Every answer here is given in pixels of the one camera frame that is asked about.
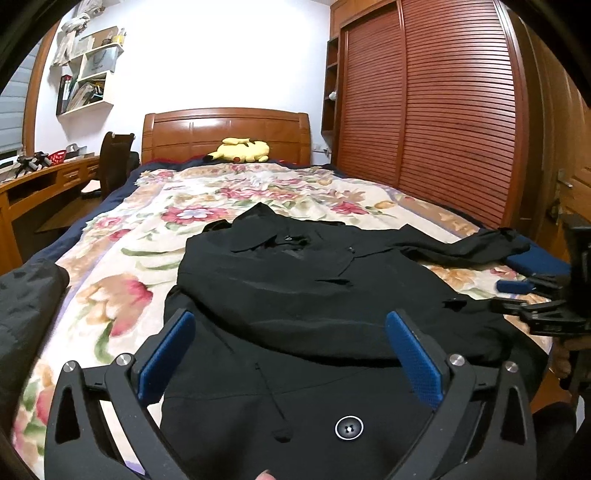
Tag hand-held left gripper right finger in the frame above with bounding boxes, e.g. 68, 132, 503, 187
385, 309, 539, 480

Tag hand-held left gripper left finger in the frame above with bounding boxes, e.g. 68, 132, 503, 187
45, 308, 197, 480

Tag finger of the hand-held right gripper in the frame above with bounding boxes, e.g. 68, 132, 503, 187
489, 298, 578, 336
496, 274, 573, 294

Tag black coat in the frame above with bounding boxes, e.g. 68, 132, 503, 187
159, 202, 552, 480

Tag person's right hand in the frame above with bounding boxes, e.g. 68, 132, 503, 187
551, 344, 576, 391

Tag wooden door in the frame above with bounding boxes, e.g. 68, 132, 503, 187
531, 46, 591, 259

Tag floral blanket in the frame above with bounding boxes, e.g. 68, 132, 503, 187
11, 164, 555, 467

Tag person's dark clothing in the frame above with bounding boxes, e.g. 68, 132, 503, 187
531, 401, 579, 480

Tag dark grey padded garment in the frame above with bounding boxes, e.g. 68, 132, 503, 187
0, 261, 70, 416

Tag wooden louvered wardrobe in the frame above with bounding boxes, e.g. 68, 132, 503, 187
321, 0, 532, 232

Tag dark wooden chair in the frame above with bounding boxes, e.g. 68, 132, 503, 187
82, 131, 139, 199

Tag yellow plush toy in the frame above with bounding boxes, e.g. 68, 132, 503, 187
202, 137, 271, 164

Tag wooden desk with cabinets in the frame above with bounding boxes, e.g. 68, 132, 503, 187
0, 154, 102, 273

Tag wooden bed headboard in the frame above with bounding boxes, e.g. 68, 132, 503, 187
141, 107, 314, 166

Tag black device on desk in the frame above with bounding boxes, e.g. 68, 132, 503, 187
16, 154, 52, 177

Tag grey window blind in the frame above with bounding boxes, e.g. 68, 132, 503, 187
0, 46, 38, 160

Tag white wall shelf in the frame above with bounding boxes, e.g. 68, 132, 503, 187
50, 9, 126, 116

